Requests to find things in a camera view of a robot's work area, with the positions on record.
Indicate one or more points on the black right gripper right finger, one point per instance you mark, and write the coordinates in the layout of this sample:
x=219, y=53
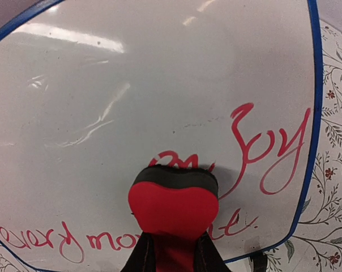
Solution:
x=206, y=256

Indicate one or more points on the small whiteboard blue frame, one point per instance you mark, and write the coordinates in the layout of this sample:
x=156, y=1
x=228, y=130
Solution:
x=92, y=92

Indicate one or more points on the red whiteboard eraser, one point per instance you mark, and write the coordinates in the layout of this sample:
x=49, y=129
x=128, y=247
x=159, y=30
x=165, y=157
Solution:
x=175, y=206

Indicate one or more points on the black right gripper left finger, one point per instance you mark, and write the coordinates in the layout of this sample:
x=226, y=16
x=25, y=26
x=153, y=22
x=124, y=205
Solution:
x=142, y=258

